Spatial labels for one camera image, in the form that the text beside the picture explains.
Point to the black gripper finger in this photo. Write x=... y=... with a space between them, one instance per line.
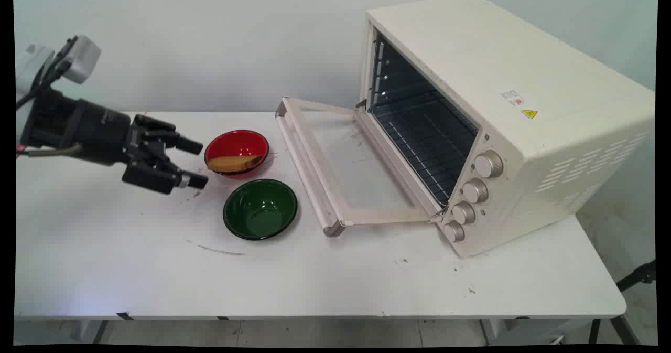
x=178 y=139
x=157 y=177

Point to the silver oven knob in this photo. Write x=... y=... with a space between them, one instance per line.
x=454 y=232
x=463 y=213
x=475 y=191
x=488 y=164

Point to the green bowl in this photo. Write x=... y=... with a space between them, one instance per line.
x=260 y=209

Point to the metal oven rack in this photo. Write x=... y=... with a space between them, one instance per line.
x=427 y=135

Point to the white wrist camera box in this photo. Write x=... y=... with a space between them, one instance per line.
x=79 y=58

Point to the black tripod leg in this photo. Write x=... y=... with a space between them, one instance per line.
x=635 y=276

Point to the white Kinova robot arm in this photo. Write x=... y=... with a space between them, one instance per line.
x=26 y=75

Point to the brown bread slice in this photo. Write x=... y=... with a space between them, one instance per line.
x=234 y=162

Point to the glass oven door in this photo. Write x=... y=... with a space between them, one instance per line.
x=341 y=159

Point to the red bowl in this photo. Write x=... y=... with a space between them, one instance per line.
x=236 y=146

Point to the cream toaster oven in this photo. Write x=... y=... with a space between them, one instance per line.
x=503 y=122

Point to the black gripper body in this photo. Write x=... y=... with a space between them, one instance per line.
x=89 y=127

